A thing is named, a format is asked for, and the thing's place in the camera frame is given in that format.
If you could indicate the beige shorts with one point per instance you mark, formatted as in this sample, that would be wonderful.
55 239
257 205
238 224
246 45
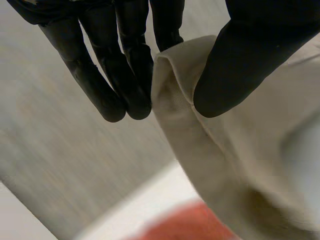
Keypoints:
240 160

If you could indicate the coral towel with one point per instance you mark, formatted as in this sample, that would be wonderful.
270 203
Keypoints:
190 222

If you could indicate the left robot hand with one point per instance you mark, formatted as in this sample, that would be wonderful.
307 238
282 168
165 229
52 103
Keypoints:
240 62

